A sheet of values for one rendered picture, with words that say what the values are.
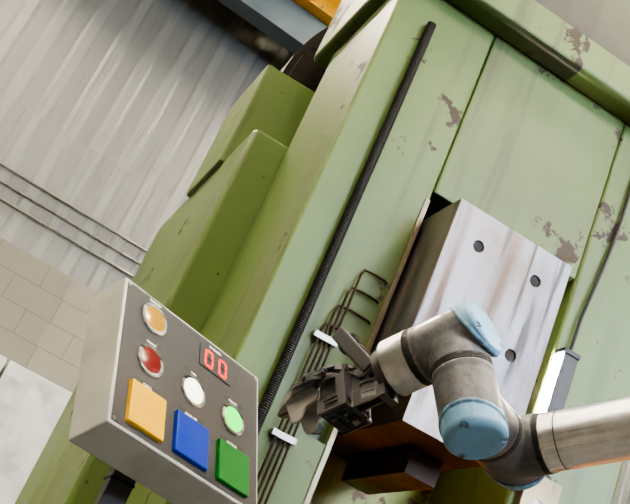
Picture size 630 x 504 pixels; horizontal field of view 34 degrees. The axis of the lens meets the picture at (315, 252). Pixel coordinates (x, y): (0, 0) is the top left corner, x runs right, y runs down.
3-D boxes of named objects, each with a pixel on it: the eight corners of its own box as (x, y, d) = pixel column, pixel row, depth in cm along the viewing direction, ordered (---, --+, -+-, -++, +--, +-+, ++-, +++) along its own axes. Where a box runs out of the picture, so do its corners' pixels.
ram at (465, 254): (552, 452, 207) (603, 285, 223) (397, 364, 198) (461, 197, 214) (446, 466, 244) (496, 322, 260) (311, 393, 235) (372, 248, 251)
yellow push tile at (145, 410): (164, 441, 150) (167, 400, 156) (128, 418, 146) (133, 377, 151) (155, 446, 151) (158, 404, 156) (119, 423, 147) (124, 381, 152)
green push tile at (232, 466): (248, 497, 162) (249, 457, 168) (218, 477, 158) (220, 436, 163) (240, 501, 163) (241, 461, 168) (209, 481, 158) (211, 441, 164)
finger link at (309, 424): (279, 439, 160) (327, 417, 156) (278, 408, 164) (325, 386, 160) (291, 448, 162) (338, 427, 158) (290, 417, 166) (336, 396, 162)
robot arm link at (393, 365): (397, 319, 152) (430, 351, 158) (370, 332, 154) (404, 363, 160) (403, 366, 146) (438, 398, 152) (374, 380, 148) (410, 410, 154)
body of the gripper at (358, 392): (312, 415, 153) (379, 384, 148) (310, 370, 159) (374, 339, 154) (341, 438, 157) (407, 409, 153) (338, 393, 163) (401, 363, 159)
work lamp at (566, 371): (557, 468, 219) (656, 137, 255) (532, 454, 217) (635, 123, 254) (546, 469, 222) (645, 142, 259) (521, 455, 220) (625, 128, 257)
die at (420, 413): (485, 466, 200) (499, 422, 204) (401, 420, 195) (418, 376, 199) (386, 478, 237) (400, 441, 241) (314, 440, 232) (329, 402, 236)
